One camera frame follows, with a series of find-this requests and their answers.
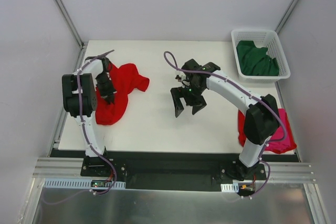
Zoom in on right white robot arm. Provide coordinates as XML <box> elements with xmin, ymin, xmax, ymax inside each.
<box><xmin>170</xmin><ymin>59</ymin><xmax>280</xmax><ymax>181</ymax></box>

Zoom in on white plastic basket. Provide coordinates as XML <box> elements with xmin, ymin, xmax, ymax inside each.
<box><xmin>231</xmin><ymin>28</ymin><xmax>291</xmax><ymax>83</ymax></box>

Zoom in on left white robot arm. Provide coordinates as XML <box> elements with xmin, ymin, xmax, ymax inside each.
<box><xmin>61</xmin><ymin>56</ymin><xmax>117</xmax><ymax>157</ymax></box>

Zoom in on left white cable duct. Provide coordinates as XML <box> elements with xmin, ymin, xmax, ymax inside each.
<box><xmin>44</xmin><ymin>178</ymin><xmax>126</xmax><ymax>190</ymax></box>

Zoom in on green t shirt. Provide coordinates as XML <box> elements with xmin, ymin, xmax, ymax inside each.
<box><xmin>236</xmin><ymin>40</ymin><xmax>280</xmax><ymax>77</ymax></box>

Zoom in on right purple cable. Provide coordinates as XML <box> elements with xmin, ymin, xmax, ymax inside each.
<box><xmin>163</xmin><ymin>51</ymin><xmax>287</xmax><ymax>201</ymax></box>

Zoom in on right white cable duct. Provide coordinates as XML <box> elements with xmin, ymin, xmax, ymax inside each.
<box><xmin>220</xmin><ymin>183</ymin><xmax>239</xmax><ymax>193</ymax></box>

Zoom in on red t shirt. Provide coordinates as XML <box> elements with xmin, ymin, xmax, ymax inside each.
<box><xmin>238</xmin><ymin>109</ymin><xmax>297</xmax><ymax>154</ymax></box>
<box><xmin>95</xmin><ymin>63</ymin><xmax>150</xmax><ymax>125</ymax></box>

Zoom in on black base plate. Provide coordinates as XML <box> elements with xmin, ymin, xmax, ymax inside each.
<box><xmin>80</xmin><ymin>151</ymin><xmax>266</xmax><ymax>191</ymax></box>

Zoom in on white cable duct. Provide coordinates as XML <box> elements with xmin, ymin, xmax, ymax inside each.
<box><xmin>220</xmin><ymin>183</ymin><xmax>239</xmax><ymax>193</ymax></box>
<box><xmin>44</xmin><ymin>178</ymin><xmax>126</xmax><ymax>190</ymax></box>

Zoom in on folded red t shirt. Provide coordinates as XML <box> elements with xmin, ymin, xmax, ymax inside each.
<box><xmin>238</xmin><ymin>109</ymin><xmax>297</xmax><ymax>154</ymax></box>

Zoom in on aluminium rail frame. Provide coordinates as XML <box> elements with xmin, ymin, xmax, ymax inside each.
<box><xmin>33</xmin><ymin>40</ymin><xmax>329</xmax><ymax>223</ymax></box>

